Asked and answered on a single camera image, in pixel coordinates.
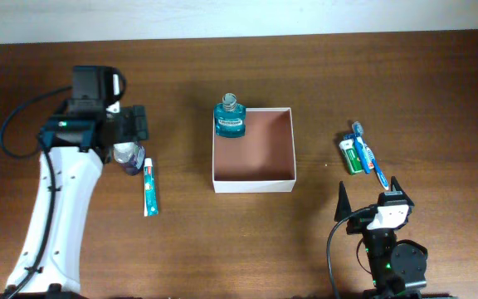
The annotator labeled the left black cable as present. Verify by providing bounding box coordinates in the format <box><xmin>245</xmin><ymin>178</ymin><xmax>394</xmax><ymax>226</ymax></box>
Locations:
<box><xmin>0</xmin><ymin>85</ymin><xmax>74</xmax><ymax>160</ymax></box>

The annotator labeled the white cardboard box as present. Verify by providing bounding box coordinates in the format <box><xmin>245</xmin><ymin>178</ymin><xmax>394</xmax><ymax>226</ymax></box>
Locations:
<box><xmin>212</xmin><ymin>107</ymin><xmax>297</xmax><ymax>194</ymax></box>

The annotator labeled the right black cable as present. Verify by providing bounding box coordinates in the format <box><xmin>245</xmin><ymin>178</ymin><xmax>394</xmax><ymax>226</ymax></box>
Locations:
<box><xmin>326</xmin><ymin>206</ymin><xmax>379</xmax><ymax>299</ymax></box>

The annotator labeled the green Dettol soap bar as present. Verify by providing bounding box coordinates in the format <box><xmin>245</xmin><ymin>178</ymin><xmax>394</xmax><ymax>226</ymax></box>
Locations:
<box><xmin>339</xmin><ymin>139</ymin><xmax>363</xmax><ymax>175</ymax></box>

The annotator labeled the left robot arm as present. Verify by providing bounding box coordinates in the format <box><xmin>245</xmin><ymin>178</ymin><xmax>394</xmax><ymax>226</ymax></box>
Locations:
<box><xmin>0</xmin><ymin>66</ymin><xmax>149</xmax><ymax>298</ymax></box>

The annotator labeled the black cable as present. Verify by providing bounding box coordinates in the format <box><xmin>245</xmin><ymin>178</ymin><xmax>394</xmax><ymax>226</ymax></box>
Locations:
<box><xmin>0</xmin><ymin>85</ymin><xmax>74</xmax><ymax>160</ymax></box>
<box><xmin>326</xmin><ymin>206</ymin><xmax>379</xmax><ymax>299</ymax></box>

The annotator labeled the clear pump soap bottle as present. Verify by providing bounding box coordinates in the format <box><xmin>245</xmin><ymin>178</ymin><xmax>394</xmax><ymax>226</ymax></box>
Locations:
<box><xmin>114</xmin><ymin>142</ymin><xmax>145</xmax><ymax>176</ymax></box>

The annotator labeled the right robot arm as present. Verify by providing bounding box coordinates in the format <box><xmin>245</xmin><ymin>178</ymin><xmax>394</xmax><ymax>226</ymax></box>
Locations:
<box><xmin>327</xmin><ymin>177</ymin><xmax>428</xmax><ymax>298</ymax></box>

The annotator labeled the blue white toothbrush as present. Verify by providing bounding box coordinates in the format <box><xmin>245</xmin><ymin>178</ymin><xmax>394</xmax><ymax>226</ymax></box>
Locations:
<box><xmin>352</xmin><ymin>121</ymin><xmax>389</xmax><ymax>190</ymax></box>

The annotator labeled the teal mouthwash bottle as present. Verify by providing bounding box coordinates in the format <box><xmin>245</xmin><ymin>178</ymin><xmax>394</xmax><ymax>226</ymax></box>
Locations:
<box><xmin>213</xmin><ymin>93</ymin><xmax>246</xmax><ymax>138</ymax></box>

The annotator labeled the teal toothpaste tube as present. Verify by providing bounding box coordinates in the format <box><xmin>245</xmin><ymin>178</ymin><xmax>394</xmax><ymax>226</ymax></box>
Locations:
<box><xmin>143</xmin><ymin>158</ymin><xmax>159</xmax><ymax>217</ymax></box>

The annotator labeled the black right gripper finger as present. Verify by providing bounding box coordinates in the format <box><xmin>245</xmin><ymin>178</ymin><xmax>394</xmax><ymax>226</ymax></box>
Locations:
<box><xmin>391</xmin><ymin>176</ymin><xmax>415</xmax><ymax>207</ymax></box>
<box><xmin>334</xmin><ymin>181</ymin><xmax>352</xmax><ymax>222</ymax></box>

